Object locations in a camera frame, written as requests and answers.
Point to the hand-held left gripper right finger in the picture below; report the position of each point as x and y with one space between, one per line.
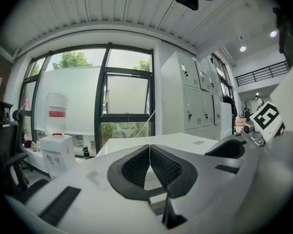
210 191

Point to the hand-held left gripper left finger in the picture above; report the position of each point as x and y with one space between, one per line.
88 194

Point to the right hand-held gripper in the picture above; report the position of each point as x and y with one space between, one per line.
266 121

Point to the white toaster oven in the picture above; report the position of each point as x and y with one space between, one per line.
175 139

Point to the cardboard box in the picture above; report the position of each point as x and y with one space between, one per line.
240 121

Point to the black thermos bottle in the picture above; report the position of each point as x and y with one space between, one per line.
86 152

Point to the black floor fan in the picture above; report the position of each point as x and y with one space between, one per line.
246 107

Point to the white water dispenser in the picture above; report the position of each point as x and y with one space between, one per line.
58 155

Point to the grey metal locker cabinet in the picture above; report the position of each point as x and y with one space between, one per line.
193 101

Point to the black balcony railing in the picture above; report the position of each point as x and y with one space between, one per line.
261 73

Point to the clear water jug red label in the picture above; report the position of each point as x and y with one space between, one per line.
56 106

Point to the black mesh office chair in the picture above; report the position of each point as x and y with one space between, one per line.
5 140

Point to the black framed window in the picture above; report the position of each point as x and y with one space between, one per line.
100 94

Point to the round ceiling light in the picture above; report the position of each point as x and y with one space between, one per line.
273 34
243 48

